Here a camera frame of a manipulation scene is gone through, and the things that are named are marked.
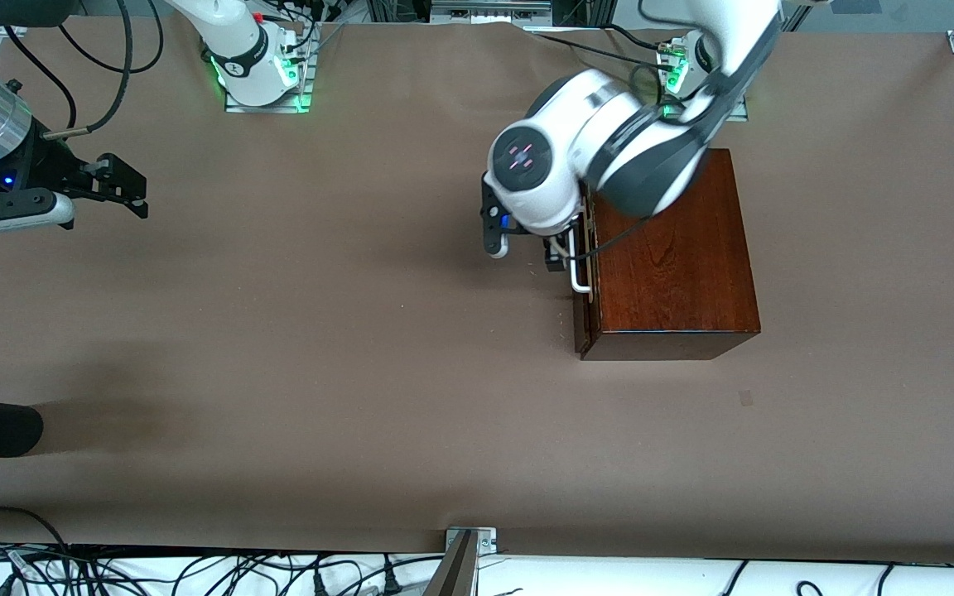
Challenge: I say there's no wooden drawer with white handle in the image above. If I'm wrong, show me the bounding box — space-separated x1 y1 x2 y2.
549 182 603 359

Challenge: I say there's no dark brown wooden cabinet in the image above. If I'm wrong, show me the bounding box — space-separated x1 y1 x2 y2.
575 148 762 362

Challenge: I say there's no brown paper table cover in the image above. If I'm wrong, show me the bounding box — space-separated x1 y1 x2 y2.
0 15 954 565

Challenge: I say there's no grey metal device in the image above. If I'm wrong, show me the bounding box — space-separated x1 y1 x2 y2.
429 0 554 24

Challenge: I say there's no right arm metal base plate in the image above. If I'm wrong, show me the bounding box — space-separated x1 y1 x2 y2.
224 23 314 115

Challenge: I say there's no black cable to left base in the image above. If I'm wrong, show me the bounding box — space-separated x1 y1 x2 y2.
525 23 678 74

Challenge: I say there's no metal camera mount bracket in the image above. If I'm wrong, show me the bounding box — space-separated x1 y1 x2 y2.
423 526 499 596

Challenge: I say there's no white board under cables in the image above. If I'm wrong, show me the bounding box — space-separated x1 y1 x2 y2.
0 546 954 596

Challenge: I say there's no black cable tangle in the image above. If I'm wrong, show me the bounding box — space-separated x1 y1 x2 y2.
0 506 445 596

